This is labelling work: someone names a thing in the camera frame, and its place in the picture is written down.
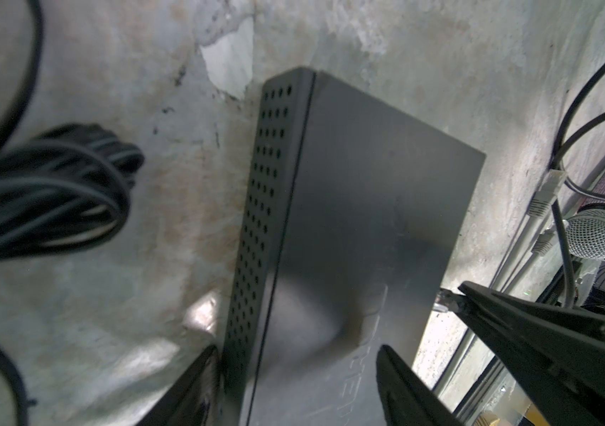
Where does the black power adapter cable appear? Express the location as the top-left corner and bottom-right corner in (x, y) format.
(0, 0), (146, 426)

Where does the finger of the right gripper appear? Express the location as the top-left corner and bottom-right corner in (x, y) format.
(436, 282), (605, 425)

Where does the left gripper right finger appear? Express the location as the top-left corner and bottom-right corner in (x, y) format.
(376, 344), (460, 426)

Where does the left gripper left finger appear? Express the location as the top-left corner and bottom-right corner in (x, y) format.
(137, 345), (220, 426)

